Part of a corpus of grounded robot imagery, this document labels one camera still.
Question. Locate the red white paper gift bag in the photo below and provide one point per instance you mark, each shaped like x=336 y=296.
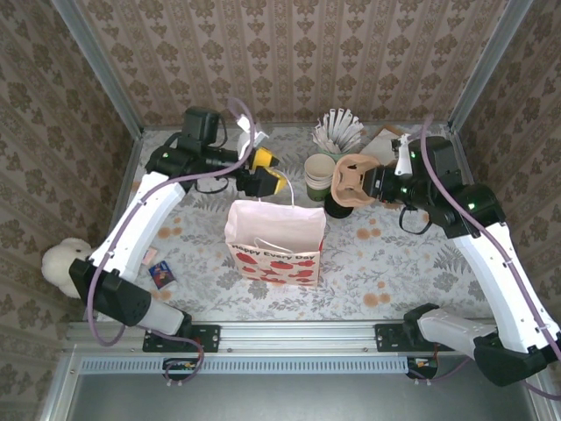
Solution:
x=276 y=223

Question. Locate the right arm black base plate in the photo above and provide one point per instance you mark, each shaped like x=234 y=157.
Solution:
x=385 y=337

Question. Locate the aluminium frame post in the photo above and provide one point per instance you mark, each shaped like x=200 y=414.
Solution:
x=104 y=74
x=488 y=66

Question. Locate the mint green holder cup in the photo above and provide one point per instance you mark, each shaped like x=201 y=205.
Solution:
x=337 y=155

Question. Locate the small pink packet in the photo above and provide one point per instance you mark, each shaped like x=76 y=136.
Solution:
x=151 y=256

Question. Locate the brown pulp cup carrier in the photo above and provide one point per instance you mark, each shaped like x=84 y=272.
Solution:
x=346 y=193

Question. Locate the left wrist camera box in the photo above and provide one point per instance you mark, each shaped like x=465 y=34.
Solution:
x=247 y=142

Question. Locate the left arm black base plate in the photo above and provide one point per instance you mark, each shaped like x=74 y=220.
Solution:
x=210 y=337

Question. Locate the stack of black cup lids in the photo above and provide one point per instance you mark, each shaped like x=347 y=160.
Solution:
x=339 y=211

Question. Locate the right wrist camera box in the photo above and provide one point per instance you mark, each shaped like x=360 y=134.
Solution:
x=401 y=164

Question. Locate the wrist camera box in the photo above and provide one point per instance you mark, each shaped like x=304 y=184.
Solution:
x=401 y=164
x=247 y=142

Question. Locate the long aluminium mounting rail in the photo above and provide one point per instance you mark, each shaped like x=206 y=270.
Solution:
x=298 y=335

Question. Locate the grey metal sheet panel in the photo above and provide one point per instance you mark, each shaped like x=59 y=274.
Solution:
x=285 y=399

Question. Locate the white napkin stack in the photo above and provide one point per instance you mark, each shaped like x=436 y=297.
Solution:
x=381 y=144

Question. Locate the white teddy bear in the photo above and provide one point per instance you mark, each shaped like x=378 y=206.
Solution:
x=61 y=267

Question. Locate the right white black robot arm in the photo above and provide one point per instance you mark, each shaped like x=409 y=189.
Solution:
x=486 y=263

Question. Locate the bundle of white wrapped stirrers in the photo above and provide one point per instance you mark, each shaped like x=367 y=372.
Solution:
x=342 y=129

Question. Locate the floral tablecloth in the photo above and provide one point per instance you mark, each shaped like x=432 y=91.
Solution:
x=342 y=285

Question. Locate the stack of paper cups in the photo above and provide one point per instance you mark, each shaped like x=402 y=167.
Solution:
x=317 y=169

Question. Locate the small blue red packet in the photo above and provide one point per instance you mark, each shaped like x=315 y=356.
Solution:
x=162 y=274

